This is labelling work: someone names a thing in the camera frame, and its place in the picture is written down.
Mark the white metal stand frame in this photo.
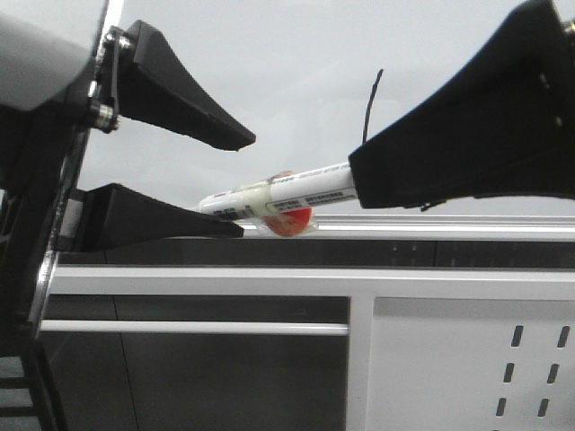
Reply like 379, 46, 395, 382
51, 267, 574, 430

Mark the second gripper metal flange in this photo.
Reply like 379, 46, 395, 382
1, 1, 243, 355

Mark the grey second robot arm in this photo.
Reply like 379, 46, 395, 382
1, 1, 574, 356

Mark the white whiteboard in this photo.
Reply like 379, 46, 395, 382
75, 0, 575, 217

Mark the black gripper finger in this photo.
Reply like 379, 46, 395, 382
118, 20, 256, 151
349, 1, 574, 208

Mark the white perforated metal panel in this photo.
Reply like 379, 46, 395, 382
367, 298, 574, 430

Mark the white whiteboard marker black tip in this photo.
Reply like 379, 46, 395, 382
198, 163, 358, 220

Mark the aluminium whiteboard tray rail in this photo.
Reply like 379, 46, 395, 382
240, 214, 575, 242

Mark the orange round magnet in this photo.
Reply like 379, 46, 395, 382
254, 171, 314, 237

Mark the white horizontal metal bar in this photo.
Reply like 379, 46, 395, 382
40, 320, 349, 336

